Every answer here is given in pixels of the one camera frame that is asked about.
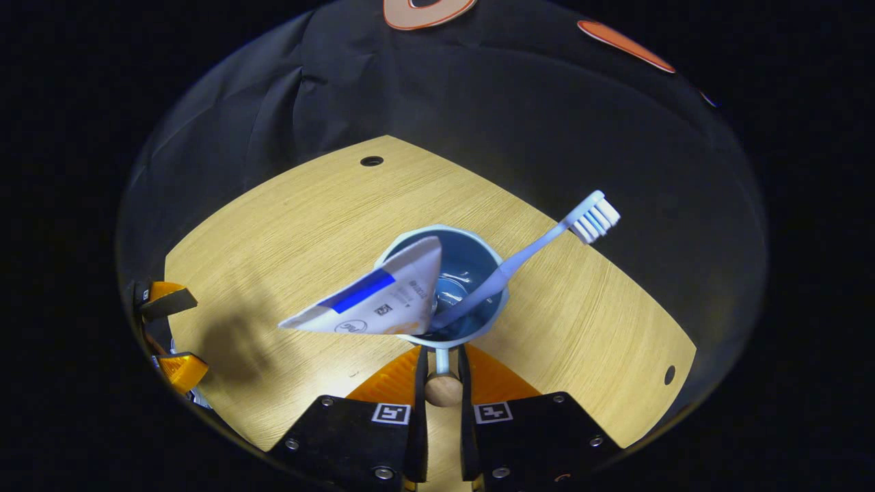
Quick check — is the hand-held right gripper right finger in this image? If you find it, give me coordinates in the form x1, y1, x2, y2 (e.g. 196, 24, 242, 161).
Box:
457, 344, 623, 492

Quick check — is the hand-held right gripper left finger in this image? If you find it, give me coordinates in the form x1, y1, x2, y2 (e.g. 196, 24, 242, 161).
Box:
268, 344, 430, 492

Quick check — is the white toothpaste tube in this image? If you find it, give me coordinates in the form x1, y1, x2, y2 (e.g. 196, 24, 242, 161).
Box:
278, 236, 444, 336

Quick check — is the blue cup with wooden handle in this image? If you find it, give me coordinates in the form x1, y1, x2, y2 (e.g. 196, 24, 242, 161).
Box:
373, 224, 510, 409

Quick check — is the white toothbrush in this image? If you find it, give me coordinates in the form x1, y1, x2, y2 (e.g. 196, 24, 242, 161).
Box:
429, 190, 621, 333

